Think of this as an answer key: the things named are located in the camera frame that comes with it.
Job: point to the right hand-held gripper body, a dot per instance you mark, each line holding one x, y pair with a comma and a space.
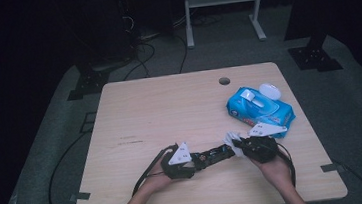
262, 147

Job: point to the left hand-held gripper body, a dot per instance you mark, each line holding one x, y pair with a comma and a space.
175, 164

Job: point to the white wet wipe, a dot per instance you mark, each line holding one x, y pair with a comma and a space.
231, 139

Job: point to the blue toy car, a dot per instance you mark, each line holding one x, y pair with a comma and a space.
216, 155

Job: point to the blue wet wipes pack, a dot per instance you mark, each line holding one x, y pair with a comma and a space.
263, 107

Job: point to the person's left hand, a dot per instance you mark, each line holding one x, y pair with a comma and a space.
156, 181

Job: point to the person's right hand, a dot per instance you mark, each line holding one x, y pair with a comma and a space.
274, 171

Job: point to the grey tape strip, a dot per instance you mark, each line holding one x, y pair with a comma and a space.
331, 167
80, 196

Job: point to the black stand base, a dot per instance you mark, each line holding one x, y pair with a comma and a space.
89, 84
313, 57

